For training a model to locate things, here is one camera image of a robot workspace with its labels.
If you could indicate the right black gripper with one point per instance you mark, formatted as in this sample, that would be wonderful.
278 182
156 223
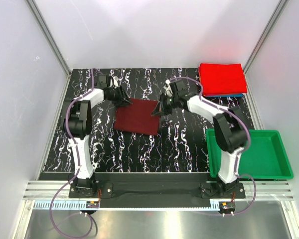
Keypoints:
161 109

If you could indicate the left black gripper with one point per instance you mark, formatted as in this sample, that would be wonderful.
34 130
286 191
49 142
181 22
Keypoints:
123 99

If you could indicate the dark red t-shirt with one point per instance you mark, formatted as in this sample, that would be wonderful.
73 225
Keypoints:
137 118

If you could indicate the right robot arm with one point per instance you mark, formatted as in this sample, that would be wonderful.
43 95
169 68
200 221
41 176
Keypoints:
232 134

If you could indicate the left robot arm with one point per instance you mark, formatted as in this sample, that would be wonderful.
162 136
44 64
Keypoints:
76 122

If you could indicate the folded bright red t-shirt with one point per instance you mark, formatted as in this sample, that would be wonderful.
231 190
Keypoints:
222 79

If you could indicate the folded blue t-shirt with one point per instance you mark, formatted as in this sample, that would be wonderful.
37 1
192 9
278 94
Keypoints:
235 95

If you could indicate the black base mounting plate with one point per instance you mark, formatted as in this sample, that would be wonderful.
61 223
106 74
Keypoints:
157 190

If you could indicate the left connector box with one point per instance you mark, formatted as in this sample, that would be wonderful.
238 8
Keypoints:
92 204

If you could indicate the connector box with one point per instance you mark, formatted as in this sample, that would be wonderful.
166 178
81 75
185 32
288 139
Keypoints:
228 206
92 204

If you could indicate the green plastic tray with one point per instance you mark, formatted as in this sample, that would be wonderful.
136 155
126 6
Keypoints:
266 158

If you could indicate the right connector box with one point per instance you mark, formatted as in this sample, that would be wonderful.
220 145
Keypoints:
228 206

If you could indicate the left aluminium frame post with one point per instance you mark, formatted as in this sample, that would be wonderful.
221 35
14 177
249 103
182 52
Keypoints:
48 35

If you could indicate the aluminium frame post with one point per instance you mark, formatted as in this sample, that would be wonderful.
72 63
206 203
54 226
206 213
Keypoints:
48 35
266 32

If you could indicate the aluminium front rail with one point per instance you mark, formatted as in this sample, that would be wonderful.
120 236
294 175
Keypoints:
45 194

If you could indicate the right aluminium frame post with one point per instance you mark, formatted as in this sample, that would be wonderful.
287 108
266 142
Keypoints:
266 32

